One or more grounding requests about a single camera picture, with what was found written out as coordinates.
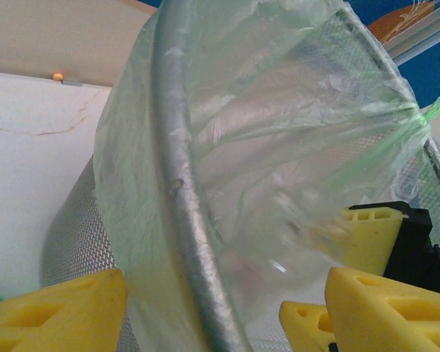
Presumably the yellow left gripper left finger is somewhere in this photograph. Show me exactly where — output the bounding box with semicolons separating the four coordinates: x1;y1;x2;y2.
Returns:
0;268;128;352

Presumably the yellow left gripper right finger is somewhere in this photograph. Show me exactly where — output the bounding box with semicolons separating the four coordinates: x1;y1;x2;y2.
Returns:
324;266;440;352

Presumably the silver mesh waste bin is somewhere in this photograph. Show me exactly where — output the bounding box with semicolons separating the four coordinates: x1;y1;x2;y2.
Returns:
40;0;440;352

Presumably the translucent green bin liner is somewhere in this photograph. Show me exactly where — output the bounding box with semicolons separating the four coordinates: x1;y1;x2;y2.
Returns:
95;0;440;352

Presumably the aluminium frame post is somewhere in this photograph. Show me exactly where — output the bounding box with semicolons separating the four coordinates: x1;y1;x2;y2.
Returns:
383;0;440;62

